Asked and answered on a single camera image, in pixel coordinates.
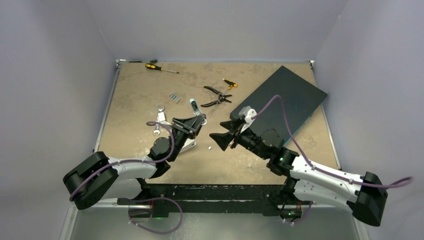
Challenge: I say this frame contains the silver stapler magazine tray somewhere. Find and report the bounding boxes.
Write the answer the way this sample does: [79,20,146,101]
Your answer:
[189,98,207,126]

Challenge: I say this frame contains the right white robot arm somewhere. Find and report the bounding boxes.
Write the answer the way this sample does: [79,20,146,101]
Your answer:
[209,118,388,227]

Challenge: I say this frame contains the silver staple strip block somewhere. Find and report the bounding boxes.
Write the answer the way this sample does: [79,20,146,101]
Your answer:
[169,93,180,103]

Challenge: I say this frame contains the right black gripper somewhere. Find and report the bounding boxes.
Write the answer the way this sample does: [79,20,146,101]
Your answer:
[210,117,269,160]

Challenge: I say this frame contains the silver open-end wrench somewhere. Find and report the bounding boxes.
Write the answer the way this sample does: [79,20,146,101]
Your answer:
[153,106,165,136]

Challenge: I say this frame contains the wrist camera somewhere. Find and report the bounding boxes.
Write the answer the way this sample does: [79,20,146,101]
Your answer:
[238,106,257,133]
[157,111,172,127]

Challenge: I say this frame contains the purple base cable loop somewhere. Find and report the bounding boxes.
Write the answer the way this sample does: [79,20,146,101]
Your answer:
[127,197,185,235]

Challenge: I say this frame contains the black flat box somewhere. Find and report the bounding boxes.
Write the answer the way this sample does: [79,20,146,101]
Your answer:
[229,66,328,143]

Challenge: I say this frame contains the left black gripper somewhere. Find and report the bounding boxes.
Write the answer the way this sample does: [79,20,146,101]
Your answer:
[169,114,206,162]

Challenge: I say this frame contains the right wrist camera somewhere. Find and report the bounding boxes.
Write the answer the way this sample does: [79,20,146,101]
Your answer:
[238,106,257,133]

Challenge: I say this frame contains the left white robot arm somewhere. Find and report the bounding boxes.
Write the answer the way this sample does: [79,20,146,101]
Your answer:
[62,113,206,210]

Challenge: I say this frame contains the small yellow black screwdriver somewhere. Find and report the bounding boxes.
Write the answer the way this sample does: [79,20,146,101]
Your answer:
[222,78,238,90]

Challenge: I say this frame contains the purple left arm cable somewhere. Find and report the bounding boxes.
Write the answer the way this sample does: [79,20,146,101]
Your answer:
[68,121,176,202]

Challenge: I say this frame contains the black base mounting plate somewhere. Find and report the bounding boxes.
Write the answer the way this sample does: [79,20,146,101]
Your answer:
[117,183,310,218]

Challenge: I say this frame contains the black handled pliers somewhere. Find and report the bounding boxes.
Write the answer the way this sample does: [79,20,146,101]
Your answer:
[200,85,233,108]

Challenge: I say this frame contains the pink white stapler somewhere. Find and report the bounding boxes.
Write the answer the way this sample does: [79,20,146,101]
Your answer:
[179,139,197,154]

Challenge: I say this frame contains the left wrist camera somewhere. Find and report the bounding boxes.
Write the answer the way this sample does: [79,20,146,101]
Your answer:
[157,111,172,127]

